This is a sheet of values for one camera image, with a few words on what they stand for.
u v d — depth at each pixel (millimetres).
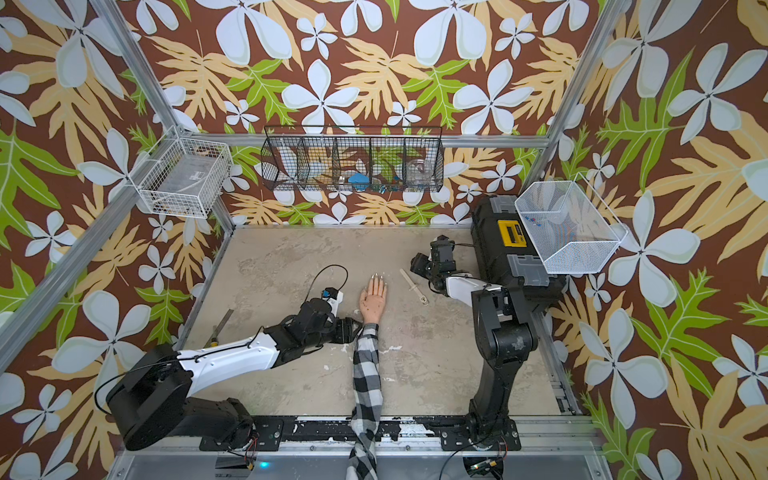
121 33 705
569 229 841
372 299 963
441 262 787
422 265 902
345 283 738
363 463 665
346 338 750
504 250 914
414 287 1009
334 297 782
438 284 747
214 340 903
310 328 670
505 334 508
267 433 742
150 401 420
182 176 837
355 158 984
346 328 751
